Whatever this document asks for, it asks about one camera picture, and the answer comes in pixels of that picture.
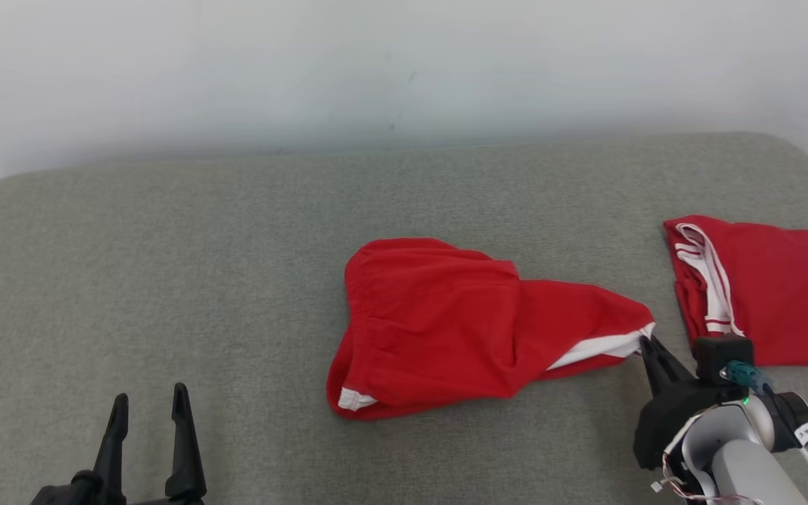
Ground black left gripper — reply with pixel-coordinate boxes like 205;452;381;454
31;382;207;505

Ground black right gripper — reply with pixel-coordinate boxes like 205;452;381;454
633;335;734;471

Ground red basketball jersey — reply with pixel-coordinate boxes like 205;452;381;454
664;215;808;368

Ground red shorts with white stripe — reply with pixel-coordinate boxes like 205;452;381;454
327;237;656;421

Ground grey fabric sofa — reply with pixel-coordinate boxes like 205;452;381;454
0;132;808;505

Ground teal cable connector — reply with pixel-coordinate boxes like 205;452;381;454
723;361;773;393

